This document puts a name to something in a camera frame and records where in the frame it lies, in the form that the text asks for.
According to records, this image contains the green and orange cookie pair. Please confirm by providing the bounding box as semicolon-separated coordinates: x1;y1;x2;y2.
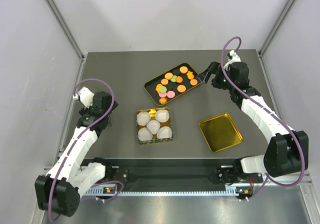
170;75;183;83

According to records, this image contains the black gold-rimmed cookie tray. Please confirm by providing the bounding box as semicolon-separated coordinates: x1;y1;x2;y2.
144;63;201;107

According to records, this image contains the orange round cookie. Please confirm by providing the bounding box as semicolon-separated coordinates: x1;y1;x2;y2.
177;85;187;93
164;72;173;80
161;78;169;86
179;66;188;74

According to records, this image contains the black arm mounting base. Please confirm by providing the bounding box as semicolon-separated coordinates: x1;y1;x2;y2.
82;157;263;192

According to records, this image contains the orange round cookie right edge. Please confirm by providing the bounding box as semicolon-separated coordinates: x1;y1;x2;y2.
190;78;198;86

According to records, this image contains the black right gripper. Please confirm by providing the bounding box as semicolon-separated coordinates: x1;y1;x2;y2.
197;61;236;92

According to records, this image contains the black sandwich cookie top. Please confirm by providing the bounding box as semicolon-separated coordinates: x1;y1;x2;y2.
172;69;180;76

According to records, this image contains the pink sandwich cookie left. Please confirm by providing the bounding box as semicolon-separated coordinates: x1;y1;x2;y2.
158;92;167;98

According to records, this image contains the green round cookie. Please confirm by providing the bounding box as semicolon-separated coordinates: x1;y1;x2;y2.
159;85;167;93

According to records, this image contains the pink sandwich cookie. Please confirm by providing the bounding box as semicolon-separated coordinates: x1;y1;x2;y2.
158;92;167;98
166;90;176;99

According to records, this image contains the white paper cup top-left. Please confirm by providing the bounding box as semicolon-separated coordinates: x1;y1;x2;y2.
136;112;151;127

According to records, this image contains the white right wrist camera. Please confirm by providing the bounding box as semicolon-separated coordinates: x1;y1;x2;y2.
224;50;241;71

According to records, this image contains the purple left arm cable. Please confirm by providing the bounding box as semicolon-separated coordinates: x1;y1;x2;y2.
48;78;125;222

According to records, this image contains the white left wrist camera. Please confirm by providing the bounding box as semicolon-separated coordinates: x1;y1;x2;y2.
72;86;95;108

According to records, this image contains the white paper cup centre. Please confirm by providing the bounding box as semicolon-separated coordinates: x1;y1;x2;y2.
146;120;161;135

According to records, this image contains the white paper cup bottom-right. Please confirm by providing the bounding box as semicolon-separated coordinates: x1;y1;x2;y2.
156;126;173;139

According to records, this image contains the gold tin lid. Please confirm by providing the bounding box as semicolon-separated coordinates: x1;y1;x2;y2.
198;112;244;153

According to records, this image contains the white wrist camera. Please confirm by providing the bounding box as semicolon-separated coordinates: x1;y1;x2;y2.
72;86;95;108
224;50;241;71

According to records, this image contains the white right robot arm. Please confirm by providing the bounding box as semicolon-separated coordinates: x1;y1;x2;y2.
196;61;309;182

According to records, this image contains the black sandwich cookie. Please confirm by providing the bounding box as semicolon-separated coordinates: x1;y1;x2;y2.
165;84;174;91
172;69;180;76

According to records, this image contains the orange bear cookie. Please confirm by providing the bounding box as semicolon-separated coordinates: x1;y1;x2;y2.
186;71;195;80

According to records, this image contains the aluminium slotted cable rail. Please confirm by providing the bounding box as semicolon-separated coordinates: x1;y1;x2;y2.
83;185;251;197

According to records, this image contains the orange round cookie top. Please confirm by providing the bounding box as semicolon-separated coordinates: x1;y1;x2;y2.
179;66;188;74

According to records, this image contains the orange star meringue cookie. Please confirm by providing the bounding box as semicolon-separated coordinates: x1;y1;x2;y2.
159;97;168;105

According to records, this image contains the white paper cup top-right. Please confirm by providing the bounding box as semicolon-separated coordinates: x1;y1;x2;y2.
155;109;170;123

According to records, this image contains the pink sandwich cookie right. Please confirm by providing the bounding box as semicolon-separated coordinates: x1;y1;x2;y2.
166;90;176;99

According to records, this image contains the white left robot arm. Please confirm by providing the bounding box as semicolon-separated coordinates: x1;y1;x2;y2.
34;87;118;217

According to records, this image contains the white paper cup bottom-left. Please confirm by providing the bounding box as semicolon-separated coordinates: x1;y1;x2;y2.
138;127;153;142

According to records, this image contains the orange fish-shaped cookie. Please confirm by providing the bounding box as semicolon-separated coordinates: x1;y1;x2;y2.
155;83;163;93

